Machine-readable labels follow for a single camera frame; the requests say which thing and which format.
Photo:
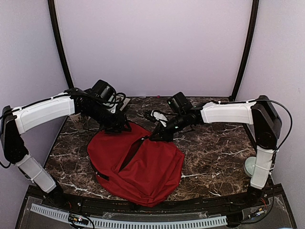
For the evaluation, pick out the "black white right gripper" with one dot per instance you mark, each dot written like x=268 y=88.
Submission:
x=164 y=135

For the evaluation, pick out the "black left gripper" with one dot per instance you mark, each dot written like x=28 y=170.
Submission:
x=117 y=124

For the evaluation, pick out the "red student backpack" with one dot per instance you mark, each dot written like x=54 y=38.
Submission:
x=131 y=166

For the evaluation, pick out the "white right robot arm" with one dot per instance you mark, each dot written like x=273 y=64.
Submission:
x=258 y=116

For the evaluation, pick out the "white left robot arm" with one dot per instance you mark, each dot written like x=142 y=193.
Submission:
x=28 y=128

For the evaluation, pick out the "square floral ceramic plate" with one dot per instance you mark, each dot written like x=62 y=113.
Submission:
x=122 y=102

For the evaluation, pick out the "white mug with coral print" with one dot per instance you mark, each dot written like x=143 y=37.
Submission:
x=80 y=122

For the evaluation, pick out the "round glass jar lid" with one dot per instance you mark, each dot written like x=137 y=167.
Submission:
x=249 y=166

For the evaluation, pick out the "grey slotted cable duct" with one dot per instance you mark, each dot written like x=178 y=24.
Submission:
x=129 y=221

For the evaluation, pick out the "black left frame post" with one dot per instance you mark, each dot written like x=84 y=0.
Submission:
x=59 y=44

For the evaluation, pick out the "black frame post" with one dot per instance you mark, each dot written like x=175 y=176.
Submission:
x=246 y=51
x=59 y=44

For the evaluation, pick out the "black right frame post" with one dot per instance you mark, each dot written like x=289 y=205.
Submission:
x=246 y=51

